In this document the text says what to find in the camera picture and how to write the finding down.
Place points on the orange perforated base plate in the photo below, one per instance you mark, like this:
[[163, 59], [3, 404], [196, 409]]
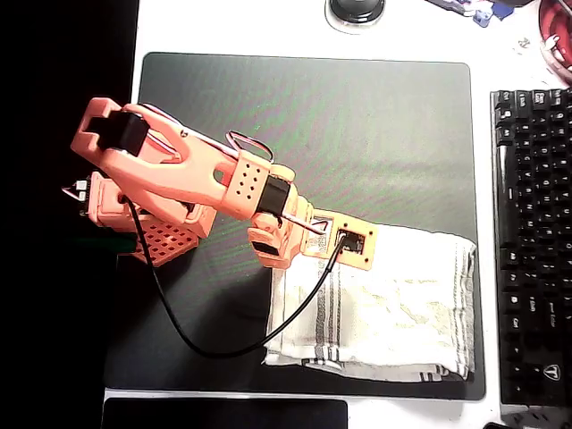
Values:
[[167, 243]]

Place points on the white grey-striped towel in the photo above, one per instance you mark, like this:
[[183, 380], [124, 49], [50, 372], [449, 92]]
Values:
[[393, 313]]

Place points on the black flat tablet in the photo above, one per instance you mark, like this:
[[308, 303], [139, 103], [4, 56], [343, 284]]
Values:
[[223, 415]]

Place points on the large black desk mat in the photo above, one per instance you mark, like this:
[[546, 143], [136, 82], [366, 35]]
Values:
[[339, 134]]

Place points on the black mechanical keyboard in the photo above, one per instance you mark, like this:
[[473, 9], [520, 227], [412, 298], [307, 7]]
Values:
[[536, 250]]

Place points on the small controller board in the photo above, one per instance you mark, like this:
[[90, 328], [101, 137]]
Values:
[[80, 192]]

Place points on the red bowl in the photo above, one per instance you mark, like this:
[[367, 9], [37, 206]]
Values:
[[556, 40]]

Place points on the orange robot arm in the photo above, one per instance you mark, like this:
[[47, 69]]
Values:
[[179, 179]]

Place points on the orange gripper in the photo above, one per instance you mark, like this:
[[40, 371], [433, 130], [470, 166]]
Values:
[[267, 254]]

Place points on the blue cluttered small items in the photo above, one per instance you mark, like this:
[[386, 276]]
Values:
[[473, 10]]

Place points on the orange camera mount with board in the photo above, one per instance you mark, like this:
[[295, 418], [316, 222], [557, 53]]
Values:
[[366, 250]]

